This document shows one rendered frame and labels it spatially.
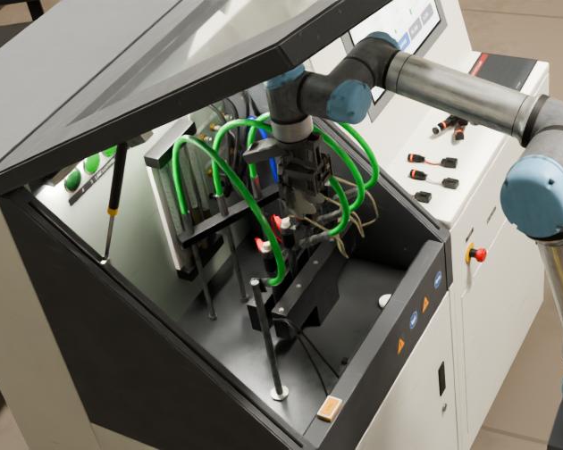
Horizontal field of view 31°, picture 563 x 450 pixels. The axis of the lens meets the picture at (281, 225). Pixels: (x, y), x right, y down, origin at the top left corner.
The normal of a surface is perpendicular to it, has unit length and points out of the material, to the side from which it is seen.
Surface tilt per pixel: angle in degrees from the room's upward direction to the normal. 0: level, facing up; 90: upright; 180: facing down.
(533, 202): 83
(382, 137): 76
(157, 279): 90
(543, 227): 83
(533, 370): 0
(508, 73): 0
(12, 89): 0
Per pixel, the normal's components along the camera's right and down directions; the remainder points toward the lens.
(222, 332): -0.14, -0.76
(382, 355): 0.86, 0.22
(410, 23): 0.80, 0.04
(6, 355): -0.48, 0.62
